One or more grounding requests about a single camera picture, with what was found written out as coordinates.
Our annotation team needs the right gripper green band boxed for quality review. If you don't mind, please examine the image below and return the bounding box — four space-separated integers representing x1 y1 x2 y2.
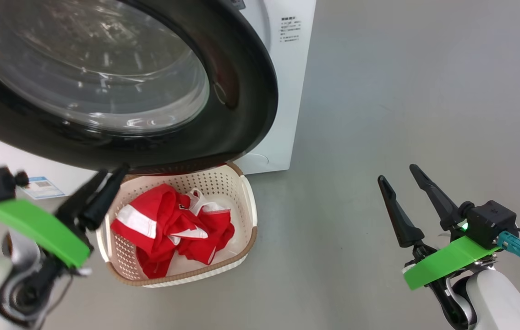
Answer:
378 164 501 321

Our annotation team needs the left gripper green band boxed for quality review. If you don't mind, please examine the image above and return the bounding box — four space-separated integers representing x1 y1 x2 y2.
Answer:
0 163 131 269

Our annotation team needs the red garment white stripe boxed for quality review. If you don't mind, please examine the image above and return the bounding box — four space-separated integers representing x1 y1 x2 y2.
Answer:
111 183 210 279

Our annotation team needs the red garment white collar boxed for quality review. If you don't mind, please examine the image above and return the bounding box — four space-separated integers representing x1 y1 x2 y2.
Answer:
170 188 236 266

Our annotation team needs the black glass washing machine door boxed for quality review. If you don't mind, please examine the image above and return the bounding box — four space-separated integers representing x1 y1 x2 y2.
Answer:
0 0 279 174

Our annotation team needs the cream perforated laundry basket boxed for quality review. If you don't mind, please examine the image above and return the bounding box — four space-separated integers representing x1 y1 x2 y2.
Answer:
96 163 258 288

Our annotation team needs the white front-load washing machine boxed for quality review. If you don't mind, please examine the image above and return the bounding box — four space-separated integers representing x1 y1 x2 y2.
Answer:
0 0 317 198

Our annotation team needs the blue energy label sticker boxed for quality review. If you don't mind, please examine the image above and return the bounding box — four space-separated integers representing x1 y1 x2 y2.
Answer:
22 176 66 200

